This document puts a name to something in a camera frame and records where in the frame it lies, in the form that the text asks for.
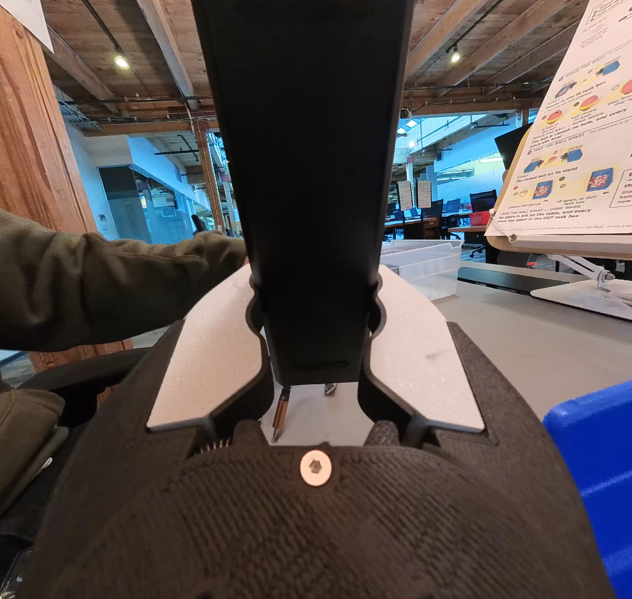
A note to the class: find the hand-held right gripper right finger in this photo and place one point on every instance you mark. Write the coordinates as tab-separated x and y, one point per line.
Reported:
424	362

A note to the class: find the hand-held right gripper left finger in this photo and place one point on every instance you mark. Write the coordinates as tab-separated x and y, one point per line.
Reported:
212	357

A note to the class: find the copper screwdriver bit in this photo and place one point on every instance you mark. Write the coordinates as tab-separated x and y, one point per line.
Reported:
280	414

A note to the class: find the small steel screwdriver bit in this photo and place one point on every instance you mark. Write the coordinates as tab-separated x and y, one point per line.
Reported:
330	389

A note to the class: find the black rectangular bit case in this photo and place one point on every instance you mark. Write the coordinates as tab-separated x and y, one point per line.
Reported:
306	164

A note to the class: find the person's left forearm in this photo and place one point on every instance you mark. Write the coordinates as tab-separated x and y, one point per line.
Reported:
123	278

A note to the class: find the black desk chair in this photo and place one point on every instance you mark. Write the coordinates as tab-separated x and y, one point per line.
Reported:
79	368

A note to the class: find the clear plastic bin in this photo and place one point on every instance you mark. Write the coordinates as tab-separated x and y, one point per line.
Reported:
429	268

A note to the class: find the black flat panel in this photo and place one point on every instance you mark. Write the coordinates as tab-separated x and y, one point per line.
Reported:
513	277

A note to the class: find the wooden office table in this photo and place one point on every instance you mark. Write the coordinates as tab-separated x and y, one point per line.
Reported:
410	224

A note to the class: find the black office chair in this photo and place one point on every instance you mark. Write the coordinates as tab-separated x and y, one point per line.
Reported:
451	213
430	218

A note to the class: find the red plastic bin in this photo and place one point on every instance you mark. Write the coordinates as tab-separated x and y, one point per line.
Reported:
478	218

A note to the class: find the standing whiteboard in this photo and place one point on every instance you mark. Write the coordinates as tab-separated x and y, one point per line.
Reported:
405	195
424	194

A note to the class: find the white tablet stand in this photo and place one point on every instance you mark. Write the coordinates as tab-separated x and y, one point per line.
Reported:
582	295

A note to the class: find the slim wooden pillar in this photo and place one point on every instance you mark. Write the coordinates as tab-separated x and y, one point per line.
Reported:
210	179

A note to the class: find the blue plastic bin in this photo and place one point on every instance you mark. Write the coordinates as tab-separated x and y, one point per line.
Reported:
597	470

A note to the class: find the black computer monitor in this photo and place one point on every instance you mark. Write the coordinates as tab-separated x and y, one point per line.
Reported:
511	144

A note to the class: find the printed instruction sheet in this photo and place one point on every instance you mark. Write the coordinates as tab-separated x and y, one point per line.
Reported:
577	129

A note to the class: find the ceiling spotlight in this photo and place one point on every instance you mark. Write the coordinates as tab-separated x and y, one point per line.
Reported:
455	56
121	61

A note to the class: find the white paper notice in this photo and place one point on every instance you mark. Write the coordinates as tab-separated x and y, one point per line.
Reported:
22	1

